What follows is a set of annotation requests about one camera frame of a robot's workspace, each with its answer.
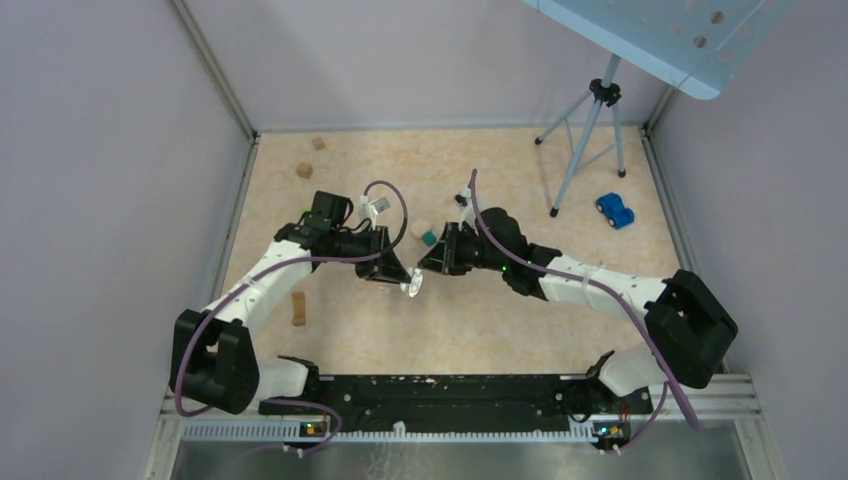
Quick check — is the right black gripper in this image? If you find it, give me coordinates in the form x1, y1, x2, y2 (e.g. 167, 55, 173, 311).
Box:
418, 221, 508, 276

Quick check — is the near wooden cube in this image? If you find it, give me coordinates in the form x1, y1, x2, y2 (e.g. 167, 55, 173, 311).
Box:
296, 162, 313, 179

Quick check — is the blue toy car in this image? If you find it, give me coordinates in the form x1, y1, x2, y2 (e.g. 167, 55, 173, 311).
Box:
595, 192, 635, 229

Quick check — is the wooden arch block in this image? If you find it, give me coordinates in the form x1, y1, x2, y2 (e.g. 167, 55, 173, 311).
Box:
291, 292, 306, 327

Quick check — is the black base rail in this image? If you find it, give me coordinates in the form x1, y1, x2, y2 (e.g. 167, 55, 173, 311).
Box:
258, 374, 653, 434

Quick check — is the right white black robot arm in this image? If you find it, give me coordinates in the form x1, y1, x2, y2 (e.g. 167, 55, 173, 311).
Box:
417, 208, 738, 412

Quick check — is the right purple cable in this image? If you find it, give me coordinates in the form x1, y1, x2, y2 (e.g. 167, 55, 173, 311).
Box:
466, 168, 702, 452

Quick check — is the beige rounded block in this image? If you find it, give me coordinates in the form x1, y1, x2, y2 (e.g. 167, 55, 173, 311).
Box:
410, 219, 432, 239

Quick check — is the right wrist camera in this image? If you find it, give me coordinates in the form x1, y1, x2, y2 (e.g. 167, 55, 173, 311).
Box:
454, 187, 475, 227

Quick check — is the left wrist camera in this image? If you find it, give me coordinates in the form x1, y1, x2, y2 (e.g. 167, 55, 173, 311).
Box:
359, 195, 391, 227

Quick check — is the light blue perforated panel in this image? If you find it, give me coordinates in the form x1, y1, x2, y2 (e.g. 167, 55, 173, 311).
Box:
526, 0, 792, 100

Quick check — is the grey tripod stand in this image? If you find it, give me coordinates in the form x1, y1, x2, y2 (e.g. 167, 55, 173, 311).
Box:
534, 54, 627, 218

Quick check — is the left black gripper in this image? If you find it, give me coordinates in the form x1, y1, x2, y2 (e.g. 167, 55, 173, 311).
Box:
330, 224, 411, 284

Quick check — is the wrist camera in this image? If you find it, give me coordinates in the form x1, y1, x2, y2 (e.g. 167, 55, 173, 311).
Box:
359, 195, 391, 227
454, 187, 475, 227

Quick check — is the white earbud charging case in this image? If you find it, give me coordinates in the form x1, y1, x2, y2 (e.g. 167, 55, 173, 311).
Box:
400, 267, 424, 298

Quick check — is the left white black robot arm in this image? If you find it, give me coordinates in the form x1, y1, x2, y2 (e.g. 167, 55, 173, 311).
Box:
169, 191, 423, 416

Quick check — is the teal small cube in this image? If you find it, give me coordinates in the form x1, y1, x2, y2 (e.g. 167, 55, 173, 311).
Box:
421, 232, 438, 247

